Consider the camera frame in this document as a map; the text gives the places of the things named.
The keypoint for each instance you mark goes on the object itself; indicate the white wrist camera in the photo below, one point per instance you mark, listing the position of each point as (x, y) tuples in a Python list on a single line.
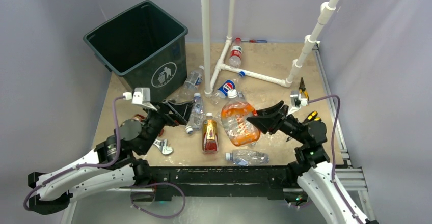
[(298, 99), (140, 97)]

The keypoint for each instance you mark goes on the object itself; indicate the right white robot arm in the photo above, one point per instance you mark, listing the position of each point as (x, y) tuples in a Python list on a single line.
[(314, 173)]

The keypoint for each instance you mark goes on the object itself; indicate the red handle adjustable wrench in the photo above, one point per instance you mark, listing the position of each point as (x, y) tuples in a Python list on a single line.
[(162, 145)]

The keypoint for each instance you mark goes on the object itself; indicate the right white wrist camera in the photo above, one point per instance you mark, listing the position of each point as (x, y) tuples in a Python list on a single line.
[(298, 99)]

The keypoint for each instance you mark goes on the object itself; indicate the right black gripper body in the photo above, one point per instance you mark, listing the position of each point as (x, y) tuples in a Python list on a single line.
[(291, 126)]

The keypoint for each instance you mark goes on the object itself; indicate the small pepsi bottle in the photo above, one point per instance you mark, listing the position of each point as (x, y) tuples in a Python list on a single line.
[(228, 85)]

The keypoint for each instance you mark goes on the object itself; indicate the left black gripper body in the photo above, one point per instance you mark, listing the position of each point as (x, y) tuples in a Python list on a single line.
[(157, 121)]

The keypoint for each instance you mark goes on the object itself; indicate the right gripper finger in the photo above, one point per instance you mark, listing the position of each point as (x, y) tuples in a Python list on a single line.
[(267, 123), (281, 108)]

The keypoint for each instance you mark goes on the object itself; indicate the clear bottle white cap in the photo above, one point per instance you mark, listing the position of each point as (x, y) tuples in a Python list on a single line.
[(197, 115)]

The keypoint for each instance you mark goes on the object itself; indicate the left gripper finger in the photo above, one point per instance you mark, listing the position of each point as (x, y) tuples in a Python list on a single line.
[(181, 108), (179, 119)]

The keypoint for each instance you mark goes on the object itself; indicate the dark green trash bin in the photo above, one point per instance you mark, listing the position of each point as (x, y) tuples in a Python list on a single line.
[(144, 46)]

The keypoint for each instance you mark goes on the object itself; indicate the red label water bottle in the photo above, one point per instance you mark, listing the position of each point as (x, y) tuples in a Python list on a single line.
[(235, 54)]

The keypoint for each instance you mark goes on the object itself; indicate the clear bottle front edge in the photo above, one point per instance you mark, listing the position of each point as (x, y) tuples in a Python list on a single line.
[(246, 157)]

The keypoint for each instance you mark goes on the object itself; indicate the small orange bottle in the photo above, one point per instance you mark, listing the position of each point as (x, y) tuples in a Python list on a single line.
[(234, 116)]

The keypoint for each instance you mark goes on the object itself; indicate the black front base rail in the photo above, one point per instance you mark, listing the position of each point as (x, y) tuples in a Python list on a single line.
[(271, 182)]

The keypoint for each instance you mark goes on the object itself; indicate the red cap tea bottle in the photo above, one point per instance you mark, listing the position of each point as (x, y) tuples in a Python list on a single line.
[(139, 117)]

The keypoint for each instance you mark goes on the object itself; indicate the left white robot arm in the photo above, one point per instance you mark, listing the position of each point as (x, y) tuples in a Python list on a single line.
[(111, 164)]

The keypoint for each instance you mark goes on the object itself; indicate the yellow red tea bottle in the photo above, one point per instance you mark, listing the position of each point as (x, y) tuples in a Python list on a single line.
[(210, 141)]

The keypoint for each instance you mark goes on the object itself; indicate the white PVC pipe frame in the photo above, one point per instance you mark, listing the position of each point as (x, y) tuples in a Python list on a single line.
[(310, 41)]

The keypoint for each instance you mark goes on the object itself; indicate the clear bottle near bin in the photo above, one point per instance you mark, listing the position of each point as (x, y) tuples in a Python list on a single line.
[(192, 82)]

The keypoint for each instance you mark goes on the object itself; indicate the yellow handle pliers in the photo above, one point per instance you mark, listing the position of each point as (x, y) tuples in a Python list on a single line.
[(302, 86)]

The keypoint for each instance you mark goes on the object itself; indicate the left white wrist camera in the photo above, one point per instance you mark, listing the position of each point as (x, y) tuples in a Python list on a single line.
[(140, 97)]

